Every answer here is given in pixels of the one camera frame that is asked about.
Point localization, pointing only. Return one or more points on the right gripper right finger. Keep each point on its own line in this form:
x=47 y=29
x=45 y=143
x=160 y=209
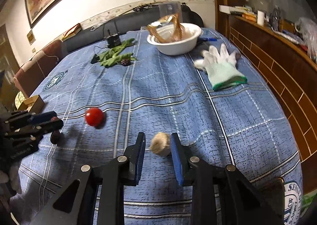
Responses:
x=181 y=155

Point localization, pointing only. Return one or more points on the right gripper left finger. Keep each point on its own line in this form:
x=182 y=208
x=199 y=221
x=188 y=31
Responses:
x=135 y=154

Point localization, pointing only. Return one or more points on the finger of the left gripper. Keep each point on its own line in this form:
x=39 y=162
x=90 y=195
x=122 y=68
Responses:
x=45 y=127
x=41 y=118

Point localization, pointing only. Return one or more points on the beige peeled fruit chunk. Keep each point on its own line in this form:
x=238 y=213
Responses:
x=160 y=144

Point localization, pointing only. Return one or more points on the red cherry tomato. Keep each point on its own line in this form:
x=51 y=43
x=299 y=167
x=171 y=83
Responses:
x=94 y=117

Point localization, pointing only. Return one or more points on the dried red jujube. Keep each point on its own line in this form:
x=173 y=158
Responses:
x=55 y=137

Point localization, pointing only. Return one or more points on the white gloved left hand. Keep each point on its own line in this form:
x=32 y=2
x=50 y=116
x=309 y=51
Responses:
x=12 y=176

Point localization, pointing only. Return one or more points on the shallow cardboard tray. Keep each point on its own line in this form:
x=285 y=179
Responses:
x=32 y=104

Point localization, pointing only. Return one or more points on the green patterned cushion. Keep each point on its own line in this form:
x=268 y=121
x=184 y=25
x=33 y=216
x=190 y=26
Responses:
x=19 y=99

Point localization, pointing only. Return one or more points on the brown armchair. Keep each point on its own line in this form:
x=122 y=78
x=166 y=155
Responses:
x=36 y=69

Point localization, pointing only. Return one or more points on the wooden glass door cabinet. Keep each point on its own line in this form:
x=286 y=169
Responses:
x=9 y=67

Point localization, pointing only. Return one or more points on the blue plaid tablecloth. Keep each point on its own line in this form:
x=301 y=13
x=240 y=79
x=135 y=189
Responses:
x=242 y=125

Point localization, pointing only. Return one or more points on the green leafy vegetable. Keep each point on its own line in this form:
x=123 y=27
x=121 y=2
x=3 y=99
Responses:
x=113 y=56

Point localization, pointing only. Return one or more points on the dark jujube by vegetable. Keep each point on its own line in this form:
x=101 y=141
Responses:
x=125 y=62

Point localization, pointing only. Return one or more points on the red flat box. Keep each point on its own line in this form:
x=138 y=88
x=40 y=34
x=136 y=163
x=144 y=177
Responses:
x=72 y=32

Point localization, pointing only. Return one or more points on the white work glove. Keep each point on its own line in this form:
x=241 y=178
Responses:
x=220 y=67

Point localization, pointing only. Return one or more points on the small black electronic device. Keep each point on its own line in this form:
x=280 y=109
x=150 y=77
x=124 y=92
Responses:
x=113 y=38

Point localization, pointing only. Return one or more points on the white plastic bowl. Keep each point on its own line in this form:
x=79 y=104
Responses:
x=174 y=44

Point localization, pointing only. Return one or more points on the blue pen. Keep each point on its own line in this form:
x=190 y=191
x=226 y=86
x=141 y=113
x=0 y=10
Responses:
x=207 y=39

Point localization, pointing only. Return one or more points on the crumpled brown plastic wrapper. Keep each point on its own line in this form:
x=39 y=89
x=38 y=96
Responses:
x=167 y=29

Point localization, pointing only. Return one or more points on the black leather sofa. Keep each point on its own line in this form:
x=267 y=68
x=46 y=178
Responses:
x=141 y=16

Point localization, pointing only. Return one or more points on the wooden sideboard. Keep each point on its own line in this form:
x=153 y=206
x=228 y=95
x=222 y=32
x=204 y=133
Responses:
x=289 y=73

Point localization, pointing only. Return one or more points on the white cup on sideboard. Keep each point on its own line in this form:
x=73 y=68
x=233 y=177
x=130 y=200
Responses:
x=260 y=18

